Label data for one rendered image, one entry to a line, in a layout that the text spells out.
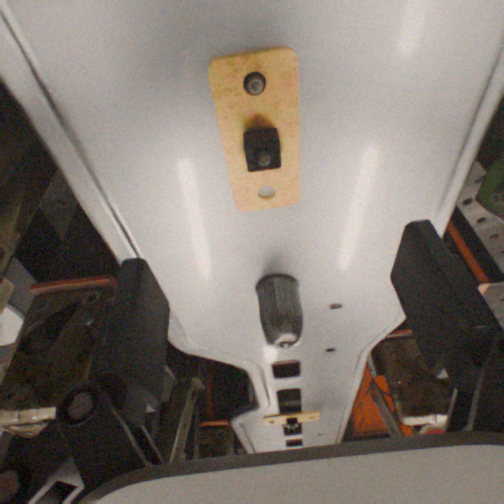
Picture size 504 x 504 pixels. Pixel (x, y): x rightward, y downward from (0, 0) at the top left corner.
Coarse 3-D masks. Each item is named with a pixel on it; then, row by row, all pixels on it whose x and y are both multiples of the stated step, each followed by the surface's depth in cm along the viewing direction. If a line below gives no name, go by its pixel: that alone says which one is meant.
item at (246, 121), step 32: (224, 64) 14; (256, 64) 14; (288, 64) 14; (224, 96) 15; (256, 96) 15; (288, 96) 15; (224, 128) 16; (256, 128) 16; (288, 128) 17; (256, 160) 17; (288, 160) 18; (256, 192) 19; (288, 192) 19
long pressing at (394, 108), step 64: (0, 0) 12; (64, 0) 13; (128, 0) 13; (192, 0) 13; (256, 0) 13; (320, 0) 13; (384, 0) 13; (448, 0) 13; (0, 64) 14; (64, 64) 14; (128, 64) 14; (192, 64) 14; (320, 64) 15; (384, 64) 15; (448, 64) 15; (64, 128) 16; (128, 128) 16; (192, 128) 17; (320, 128) 17; (384, 128) 17; (448, 128) 17; (128, 192) 19; (192, 192) 19; (320, 192) 20; (384, 192) 20; (448, 192) 21; (128, 256) 23; (192, 256) 23; (256, 256) 24; (320, 256) 24; (384, 256) 25; (192, 320) 30; (256, 320) 30; (320, 320) 31; (384, 320) 32; (256, 384) 41; (320, 384) 43; (256, 448) 66
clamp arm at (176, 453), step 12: (180, 384) 42; (192, 384) 42; (180, 396) 41; (192, 396) 42; (168, 408) 40; (180, 408) 40; (192, 408) 42; (168, 420) 39; (180, 420) 39; (168, 432) 38; (180, 432) 39; (156, 444) 37; (168, 444) 37; (180, 444) 39; (168, 456) 37; (180, 456) 37
